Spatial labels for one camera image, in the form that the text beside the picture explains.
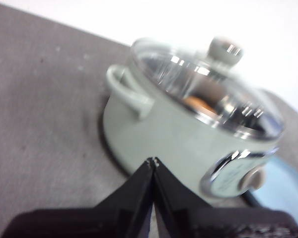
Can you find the glass lid with green knob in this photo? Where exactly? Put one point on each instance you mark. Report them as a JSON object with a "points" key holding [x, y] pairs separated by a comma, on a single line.
{"points": [[188, 74]]}

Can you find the pale green electric steamer pot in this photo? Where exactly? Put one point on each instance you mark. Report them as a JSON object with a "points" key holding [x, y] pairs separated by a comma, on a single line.
{"points": [[169, 138]]}

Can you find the blue plate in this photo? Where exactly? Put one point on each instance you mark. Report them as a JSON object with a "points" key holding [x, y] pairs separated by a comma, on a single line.
{"points": [[288, 188]]}

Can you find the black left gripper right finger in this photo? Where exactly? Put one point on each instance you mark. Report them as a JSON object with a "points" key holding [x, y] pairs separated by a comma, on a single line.
{"points": [[201, 223]]}

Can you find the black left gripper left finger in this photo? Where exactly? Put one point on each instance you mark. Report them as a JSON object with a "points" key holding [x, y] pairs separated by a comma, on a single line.
{"points": [[109, 220]]}

